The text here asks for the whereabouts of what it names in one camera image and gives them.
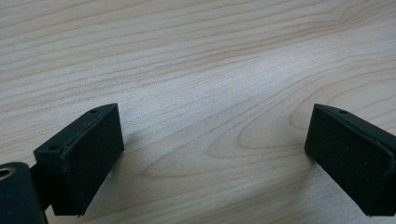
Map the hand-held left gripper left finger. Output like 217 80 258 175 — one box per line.
33 103 125 217

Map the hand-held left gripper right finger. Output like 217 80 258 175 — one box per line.
304 103 396 217

